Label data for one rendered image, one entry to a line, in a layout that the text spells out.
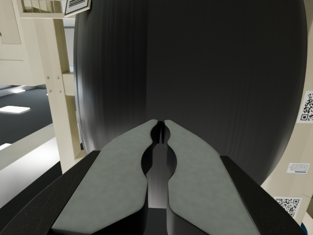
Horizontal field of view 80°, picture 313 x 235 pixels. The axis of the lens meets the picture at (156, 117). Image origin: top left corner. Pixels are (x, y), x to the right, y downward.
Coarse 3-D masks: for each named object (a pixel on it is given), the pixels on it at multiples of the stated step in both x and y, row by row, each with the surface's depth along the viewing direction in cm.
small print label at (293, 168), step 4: (292, 164) 47; (296, 164) 47; (300, 164) 47; (304, 164) 47; (308, 164) 47; (288, 168) 48; (292, 168) 48; (296, 168) 48; (300, 168) 48; (304, 168) 48; (288, 172) 48; (292, 172) 48; (296, 172) 48; (300, 172) 48; (304, 172) 48
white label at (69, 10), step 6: (72, 0) 23; (78, 0) 23; (84, 0) 22; (90, 0) 22; (66, 6) 23; (72, 6) 23; (78, 6) 22; (84, 6) 22; (66, 12) 23; (72, 12) 23; (78, 12) 22
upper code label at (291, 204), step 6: (276, 198) 51; (282, 198) 51; (288, 198) 51; (294, 198) 51; (300, 198) 51; (282, 204) 52; (288, 204) 52; (294, 204) 52; (288, 210) 52; (294, 210) 52; (294, 216) 53
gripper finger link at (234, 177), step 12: (228, 168) 8; (240, 168) 8; (240, 180) 7; (252, 180) 7; (240, 192) 7; (252, 192) 7; (264, 192) 7; (252, 204) 6; (264, 204) 6; (276, 204) 6; (252, 216) 6; (264, 216) 6; (276, 216) 6; (288, 216) 6; (264, 228) 6; (276, 228) 6; (288, 228) 6; (300, 228) 6
